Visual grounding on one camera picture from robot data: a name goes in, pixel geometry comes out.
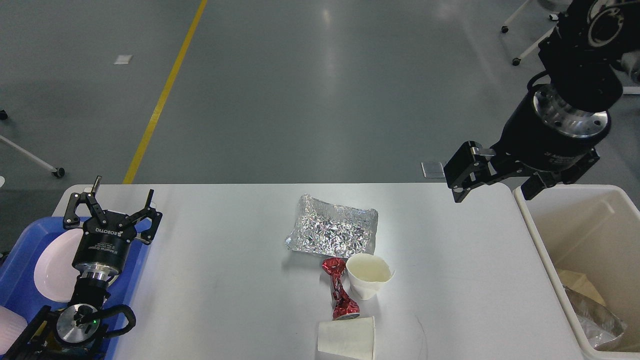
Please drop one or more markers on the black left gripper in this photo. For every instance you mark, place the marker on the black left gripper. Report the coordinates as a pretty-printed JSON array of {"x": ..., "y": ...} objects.
[{"x": 104, "y": 245}]

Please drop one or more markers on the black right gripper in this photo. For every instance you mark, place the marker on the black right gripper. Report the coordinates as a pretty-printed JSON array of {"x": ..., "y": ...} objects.
[{"x": 544, "y": 133}]

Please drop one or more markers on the pink plate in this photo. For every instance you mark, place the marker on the pink plate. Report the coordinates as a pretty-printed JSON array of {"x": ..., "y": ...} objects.
[{"x": 55, "y": 276}]

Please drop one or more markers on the foil with tissue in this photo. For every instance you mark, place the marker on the foil with tissue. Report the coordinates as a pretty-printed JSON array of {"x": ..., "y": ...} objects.
[{"x": 602, "y": 329}]

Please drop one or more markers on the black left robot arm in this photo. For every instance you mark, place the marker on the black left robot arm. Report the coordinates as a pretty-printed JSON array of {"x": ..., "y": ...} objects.
[{"x": 77, "y": 330}]

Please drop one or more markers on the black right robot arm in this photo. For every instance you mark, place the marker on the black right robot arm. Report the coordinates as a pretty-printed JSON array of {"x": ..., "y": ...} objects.
[{"x": 585, "y": 49}]

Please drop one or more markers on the white chair base left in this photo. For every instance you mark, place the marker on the white chair base left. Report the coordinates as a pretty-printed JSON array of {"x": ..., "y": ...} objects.
[{"x": 57, "y": 172}]

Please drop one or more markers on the blue plastic tray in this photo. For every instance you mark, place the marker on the blue plastic tray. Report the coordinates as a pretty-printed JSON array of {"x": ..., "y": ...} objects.
[{"x": 19, "y": 293}]

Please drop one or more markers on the beige plastic bin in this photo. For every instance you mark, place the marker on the beige plastic bin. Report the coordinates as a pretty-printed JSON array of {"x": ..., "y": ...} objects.
[{"x": 593, "y": 230}]

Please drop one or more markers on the white bar on floor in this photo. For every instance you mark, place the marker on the white bar on floor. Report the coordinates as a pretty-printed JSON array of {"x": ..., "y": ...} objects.
[{"x": 631, "y": 90}]

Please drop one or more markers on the crumpled white paper cup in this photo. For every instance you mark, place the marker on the crumpled white paper cup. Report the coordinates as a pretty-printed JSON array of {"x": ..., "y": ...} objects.
[{"x": 367, "y": 274}]

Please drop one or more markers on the white office chair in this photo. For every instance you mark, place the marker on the white office chair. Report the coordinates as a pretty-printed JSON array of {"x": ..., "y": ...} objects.
[{"x": 534, "y": 30}]

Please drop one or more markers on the crumpled aluminium foil sheet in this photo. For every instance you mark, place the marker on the crumpled aluminium foil sheet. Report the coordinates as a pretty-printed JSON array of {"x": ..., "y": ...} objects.
[{"x": 328, "y": 229}]

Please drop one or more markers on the red foil wrapper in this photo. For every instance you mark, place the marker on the red foil wrapper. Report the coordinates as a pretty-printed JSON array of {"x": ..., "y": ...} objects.
[{"x": 344, "y": 308}]

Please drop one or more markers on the white paper cup lying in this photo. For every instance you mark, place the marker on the white paper cup lying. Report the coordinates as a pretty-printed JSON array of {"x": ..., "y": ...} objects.
[{"x": 350, "y": 338}]

